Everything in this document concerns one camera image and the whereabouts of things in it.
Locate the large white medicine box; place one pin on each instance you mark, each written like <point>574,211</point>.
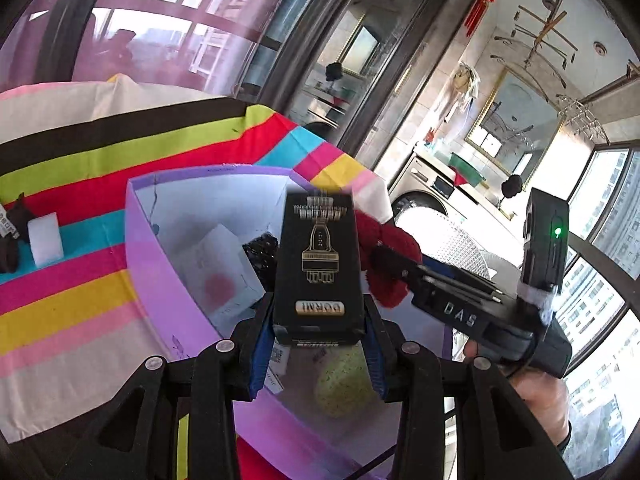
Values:
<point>220,280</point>

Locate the white foam block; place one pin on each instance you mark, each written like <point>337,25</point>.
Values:
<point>45,237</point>

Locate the green sponge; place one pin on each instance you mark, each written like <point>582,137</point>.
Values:
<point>342,380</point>

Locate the red knot ornament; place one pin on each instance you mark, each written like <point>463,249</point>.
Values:
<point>479,7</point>

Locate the grey washing machine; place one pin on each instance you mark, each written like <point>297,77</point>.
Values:
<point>425,185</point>

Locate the balcony window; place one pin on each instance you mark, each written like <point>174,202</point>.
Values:
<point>610,310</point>

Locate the ceiling drying rack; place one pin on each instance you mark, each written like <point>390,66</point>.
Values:
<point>542,35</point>

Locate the glass sliding door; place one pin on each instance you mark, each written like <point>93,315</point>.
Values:
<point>360,45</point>

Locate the purple storage box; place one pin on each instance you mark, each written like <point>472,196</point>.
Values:
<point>165,280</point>

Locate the red plush toy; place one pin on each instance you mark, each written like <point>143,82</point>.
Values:
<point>390,240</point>

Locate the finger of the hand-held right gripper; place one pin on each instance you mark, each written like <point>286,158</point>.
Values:
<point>450,282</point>

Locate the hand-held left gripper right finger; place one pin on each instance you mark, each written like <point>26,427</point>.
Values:
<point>376,365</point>

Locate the hanging pale cloth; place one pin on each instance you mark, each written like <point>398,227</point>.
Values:
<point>465,80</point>

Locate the small white box red print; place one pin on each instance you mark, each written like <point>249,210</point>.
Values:
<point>277,365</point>

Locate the gold framed mirror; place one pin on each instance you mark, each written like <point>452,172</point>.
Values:
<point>515,125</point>

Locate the person's right hand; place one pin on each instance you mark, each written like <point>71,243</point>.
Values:
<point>542,405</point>

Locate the striped tablecloth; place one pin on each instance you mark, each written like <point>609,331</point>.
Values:
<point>75,310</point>

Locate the metal hanger rack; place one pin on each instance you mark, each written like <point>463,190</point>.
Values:
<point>582,120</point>

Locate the green basin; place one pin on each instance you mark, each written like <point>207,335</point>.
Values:
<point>467,170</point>

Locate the black studded fabric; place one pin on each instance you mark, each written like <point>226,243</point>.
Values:
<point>260,255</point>

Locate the black box gold print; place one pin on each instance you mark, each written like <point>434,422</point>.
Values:
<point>320,270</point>

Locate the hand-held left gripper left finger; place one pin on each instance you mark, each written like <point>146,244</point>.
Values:
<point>257,360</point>

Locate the dark brown knitted sock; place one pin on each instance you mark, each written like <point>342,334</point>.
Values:
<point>10,250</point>

